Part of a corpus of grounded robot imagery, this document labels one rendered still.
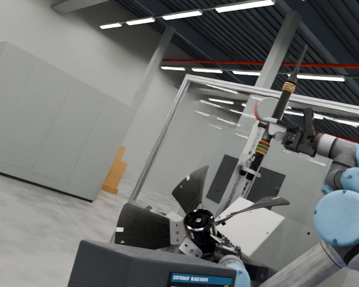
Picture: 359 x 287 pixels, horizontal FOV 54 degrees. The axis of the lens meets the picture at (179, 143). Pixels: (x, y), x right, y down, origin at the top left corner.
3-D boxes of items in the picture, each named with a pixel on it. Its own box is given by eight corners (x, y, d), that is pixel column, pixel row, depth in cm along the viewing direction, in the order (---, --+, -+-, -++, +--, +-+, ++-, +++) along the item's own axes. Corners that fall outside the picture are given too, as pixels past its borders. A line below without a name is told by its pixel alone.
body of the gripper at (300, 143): (278, 143, 125) (312, 154, 118) (288, 121, 125) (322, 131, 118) (284, 148, 131) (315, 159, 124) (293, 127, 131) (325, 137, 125)
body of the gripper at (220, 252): (216, 241, 110) (217, 249, 98) (242, 250, 109) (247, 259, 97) (208, 265, 109) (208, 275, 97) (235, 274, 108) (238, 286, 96)
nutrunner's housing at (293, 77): (243, 177, 132) (291, 68, 135) (252, 181, 132) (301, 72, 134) (244, 177, 128) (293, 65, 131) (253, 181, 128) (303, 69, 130)
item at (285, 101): (260, 140, 133) (282, 91, 134) (268, 144, 132) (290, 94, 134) (261, 139, 129) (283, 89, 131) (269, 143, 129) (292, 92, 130)
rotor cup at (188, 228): (178, 245, 139) (171, 221, 132) (202, 223, 147) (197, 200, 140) (204, 263, 129) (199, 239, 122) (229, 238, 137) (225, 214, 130)
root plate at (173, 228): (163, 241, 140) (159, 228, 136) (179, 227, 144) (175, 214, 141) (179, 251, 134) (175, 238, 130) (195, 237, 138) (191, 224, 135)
